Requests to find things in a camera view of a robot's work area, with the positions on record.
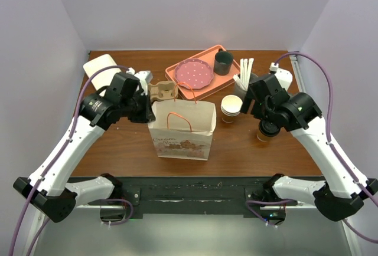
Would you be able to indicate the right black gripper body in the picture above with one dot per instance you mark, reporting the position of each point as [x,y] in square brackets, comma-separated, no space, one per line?
[258,108]

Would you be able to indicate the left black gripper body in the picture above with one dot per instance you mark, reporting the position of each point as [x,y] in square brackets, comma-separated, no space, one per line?
[137,108]

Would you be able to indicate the black coffee cup lid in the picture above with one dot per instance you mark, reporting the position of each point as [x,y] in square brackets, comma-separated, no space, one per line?
[268,129]

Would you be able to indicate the paper bag with orange handles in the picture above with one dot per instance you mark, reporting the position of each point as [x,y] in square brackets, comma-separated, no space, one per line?
[183,129]

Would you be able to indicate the single brown paper cup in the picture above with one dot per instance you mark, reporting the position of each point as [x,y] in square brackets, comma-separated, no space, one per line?
[262,137]

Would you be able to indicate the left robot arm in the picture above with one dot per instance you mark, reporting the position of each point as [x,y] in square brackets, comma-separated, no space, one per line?
[48,188]

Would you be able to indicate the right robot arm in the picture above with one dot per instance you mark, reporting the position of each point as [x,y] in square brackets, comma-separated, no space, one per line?
[344,189]

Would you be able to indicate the white takeout box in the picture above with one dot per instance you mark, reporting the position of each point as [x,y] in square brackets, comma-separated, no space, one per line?
[107,65]

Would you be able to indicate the grey stirrer holder cup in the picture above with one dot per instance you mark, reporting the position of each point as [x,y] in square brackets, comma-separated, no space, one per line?
[238,91]

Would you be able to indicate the white wrapped stirrer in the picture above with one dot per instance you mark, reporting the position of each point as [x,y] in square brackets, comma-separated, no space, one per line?
[248,69]
[243,84]
[242,68]

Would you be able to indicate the stack of paper cups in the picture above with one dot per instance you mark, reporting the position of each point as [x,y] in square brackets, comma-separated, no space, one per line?
[230,108]

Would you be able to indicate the cardboard cup carrier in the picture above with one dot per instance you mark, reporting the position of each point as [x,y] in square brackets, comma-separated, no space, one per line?
[163,90]

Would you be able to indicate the salmon pink tray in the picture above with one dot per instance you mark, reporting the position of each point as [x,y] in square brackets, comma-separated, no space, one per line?
[218,83]

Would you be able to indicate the dark grey mug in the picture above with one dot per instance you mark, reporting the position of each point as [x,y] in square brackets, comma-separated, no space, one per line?
[222,62]

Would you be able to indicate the pink dotted plate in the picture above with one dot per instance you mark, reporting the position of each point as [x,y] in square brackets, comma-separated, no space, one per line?
[195,73]

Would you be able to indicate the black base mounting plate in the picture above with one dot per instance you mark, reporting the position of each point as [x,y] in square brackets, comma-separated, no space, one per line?
[193,195]

